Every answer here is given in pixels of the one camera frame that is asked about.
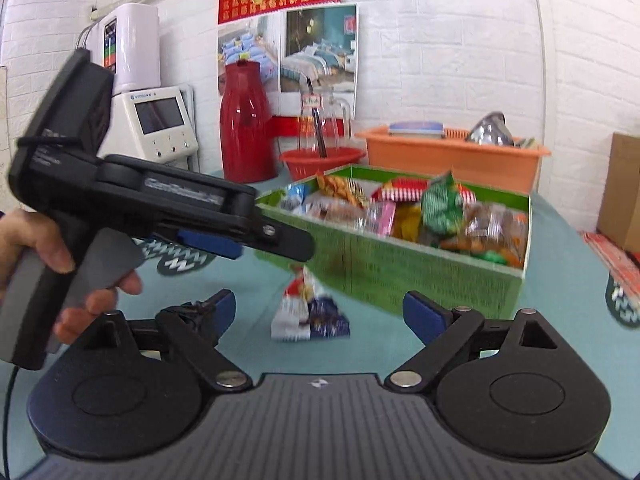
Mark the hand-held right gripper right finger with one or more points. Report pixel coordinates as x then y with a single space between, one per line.
422 317

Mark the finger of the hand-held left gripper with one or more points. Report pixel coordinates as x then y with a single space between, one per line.
290 245
210 245

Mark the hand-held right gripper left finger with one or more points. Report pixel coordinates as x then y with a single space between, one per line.
226 305

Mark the white blue print snack packet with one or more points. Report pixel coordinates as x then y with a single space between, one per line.
294 197

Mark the green cardboard box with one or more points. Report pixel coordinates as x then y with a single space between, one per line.
400 275

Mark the clear packet with brown cake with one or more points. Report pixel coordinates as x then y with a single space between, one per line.
335 215

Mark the white red snack packet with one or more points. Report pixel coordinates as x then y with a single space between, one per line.
292 310

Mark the orange snack packet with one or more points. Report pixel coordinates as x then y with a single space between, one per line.
340 190

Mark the dark blue snack packet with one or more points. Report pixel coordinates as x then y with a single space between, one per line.
330 320

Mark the small green snack packet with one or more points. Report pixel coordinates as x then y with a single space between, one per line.
494 256

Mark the pink brown snack packet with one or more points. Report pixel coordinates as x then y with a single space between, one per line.
382 217

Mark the clear packet of yellow puffs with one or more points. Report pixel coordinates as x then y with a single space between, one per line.
490 230

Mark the green triangular snack packet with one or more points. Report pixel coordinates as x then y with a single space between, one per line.
442 202

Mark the person's left hand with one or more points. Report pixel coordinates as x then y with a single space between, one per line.
30 232

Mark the red plastic basin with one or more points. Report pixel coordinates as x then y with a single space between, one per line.
310 162

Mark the white appliance with screen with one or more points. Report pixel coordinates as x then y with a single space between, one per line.
165 150

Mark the dark stirring stick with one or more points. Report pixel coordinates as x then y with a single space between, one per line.
320 132

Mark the red thermos jug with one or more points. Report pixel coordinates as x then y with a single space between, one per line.
247 125

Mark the glass pitcher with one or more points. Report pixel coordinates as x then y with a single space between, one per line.
337 125

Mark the orange plastic basket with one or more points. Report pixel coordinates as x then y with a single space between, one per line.
440 165

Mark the blue lid container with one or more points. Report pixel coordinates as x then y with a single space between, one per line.
415 130

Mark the steel bowl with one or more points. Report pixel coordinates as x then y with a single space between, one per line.
490 130

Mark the red plaid cloth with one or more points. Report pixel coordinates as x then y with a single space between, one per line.
615 260

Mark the green bowl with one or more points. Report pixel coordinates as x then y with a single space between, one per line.
526 143

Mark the brown cardboard box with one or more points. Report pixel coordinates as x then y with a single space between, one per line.
622 195

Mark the white wall water purifier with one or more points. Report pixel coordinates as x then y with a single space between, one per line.
135 40

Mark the wall calendar poster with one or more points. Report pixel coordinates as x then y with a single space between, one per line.
320 45

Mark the white wall conduit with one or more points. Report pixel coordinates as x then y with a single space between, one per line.
542 60

